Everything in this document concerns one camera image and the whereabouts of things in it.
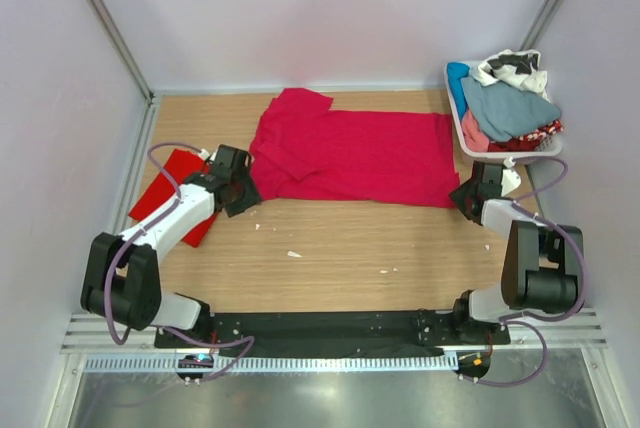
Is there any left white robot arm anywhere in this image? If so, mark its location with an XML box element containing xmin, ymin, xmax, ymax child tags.
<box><xmin>80</xmin><ymin>145</ymin><xmax>262</xmax><ymax>348</ymax></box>

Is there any purple cable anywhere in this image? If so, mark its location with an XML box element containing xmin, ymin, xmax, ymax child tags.
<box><xmin>459</xmin><ymin>156</ymin><xmax>591</xmax><ymax>388</ymax></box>
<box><xmin>104</xmin><ymin>141</ymin><xmax>256</xmax><ymax>382</ymax></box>

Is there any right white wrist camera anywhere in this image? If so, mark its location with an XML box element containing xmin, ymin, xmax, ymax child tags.
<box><xmin>501</xmin><ymin>157</ymin><xmax>522</xmax><ymax>197</ymax></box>

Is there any white laundry basket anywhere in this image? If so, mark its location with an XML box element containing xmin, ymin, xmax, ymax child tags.
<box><xmin>443</xmin><ymin>49</ymin><xmax>564</xmax><ymax>160</ymax></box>

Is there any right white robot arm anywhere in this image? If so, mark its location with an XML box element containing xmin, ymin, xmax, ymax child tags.
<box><xmin>450</xmin><ymin>159</ymin><xmax>588</xmax><ymax>344</ymax></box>

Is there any folded red t shirt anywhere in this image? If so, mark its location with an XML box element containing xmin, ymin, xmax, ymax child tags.
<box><xmin>128</xmin><ymin>149</ymin><xmax>218</xmax><ymax>248</ymax></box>

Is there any red white patterned shirt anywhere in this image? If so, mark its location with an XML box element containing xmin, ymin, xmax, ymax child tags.
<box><xmin>489</xmin><ymin>120</ymin><xmax>564</xmax><ymax>152</ymax></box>

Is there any bright blue shirt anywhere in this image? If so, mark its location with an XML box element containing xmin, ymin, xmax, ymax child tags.
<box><xmin>446</xmin><ymin>62</ymin><xmax>470</xmax><ymax>119</ymax></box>

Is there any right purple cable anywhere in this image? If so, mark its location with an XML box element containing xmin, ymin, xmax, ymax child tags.
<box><xmin>459</xmin><ymin>156</ymin><xmax>591</xmax><ymax>388</ymax></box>

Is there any magenta t shirt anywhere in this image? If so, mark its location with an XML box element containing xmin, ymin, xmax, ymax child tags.
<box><xmin>249</xmin><ymin>88</ymin><xmax>460</xmax><ymax>208</ymax></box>

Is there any pink shirt in basket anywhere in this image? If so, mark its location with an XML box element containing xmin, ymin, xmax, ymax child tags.
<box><xmin>461</xmin><ymin>110</ymin><xmax>490</xmax><ymax>153</ymax></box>

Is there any white black patterned shirt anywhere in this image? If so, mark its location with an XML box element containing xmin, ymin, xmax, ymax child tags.
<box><xmin>470</xmin><ymin>49</ymin><xmax>548</xmax><ymax>99</ymax></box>

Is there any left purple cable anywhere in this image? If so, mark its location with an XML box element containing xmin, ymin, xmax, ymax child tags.
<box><xmin>104</xmin><ymin>141</ymin><xmax>256</xmax><ymax>382</ymax></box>

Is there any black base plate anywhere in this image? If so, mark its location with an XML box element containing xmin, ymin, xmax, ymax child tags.
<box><xmin>184</xmin><ymin>309</ymin><xmax>511</xmax><ymax>359</ymax></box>

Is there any grey blue t shirt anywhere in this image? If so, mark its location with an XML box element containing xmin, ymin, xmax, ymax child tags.
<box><xmin>460</xmin><ymin>76</ymin><xmax>561</xmax><ymax>142</ymax></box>

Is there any slotted cable duct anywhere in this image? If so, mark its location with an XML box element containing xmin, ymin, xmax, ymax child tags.
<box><xmin>83</xmin><ymin>352</ymin><xmax>458</xmax><ymax>374</ymax></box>

